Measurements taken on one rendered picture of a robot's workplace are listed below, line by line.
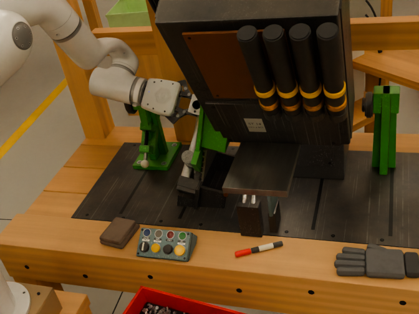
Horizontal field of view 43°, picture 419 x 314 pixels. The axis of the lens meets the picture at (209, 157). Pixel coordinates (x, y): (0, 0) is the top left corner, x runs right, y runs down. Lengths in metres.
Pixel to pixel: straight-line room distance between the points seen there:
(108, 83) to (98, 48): 0.14
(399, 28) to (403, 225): 0.59
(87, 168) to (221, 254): 0.71
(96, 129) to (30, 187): 1.59
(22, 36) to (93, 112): 0.90
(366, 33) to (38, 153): 2.75
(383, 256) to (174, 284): 0.56
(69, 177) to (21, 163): 1.99
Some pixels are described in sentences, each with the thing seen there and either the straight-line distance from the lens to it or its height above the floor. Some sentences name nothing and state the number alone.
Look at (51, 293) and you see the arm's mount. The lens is 1.48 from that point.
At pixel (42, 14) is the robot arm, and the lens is 1.34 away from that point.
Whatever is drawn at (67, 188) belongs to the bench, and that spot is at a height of 0.88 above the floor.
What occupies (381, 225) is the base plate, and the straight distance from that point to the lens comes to 1.51.
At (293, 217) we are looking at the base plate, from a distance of 1.54.
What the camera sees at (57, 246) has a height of 0.90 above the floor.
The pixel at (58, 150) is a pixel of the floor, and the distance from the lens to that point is 3.92.
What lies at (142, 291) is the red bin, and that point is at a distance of 1.41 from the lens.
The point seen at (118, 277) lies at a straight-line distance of 1.60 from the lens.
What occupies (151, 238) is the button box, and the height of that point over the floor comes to 0.94.
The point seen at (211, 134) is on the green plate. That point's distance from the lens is 1.45.
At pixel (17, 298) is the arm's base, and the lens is 1.48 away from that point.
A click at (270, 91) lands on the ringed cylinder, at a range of 1.13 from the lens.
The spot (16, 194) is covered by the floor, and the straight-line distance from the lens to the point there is 3.63.
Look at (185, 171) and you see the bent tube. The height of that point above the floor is 1.00.
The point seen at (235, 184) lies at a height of 1.13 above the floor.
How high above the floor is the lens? 1.93
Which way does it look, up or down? 34 degrees down
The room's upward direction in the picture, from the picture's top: 11 degrees counter-clockwise
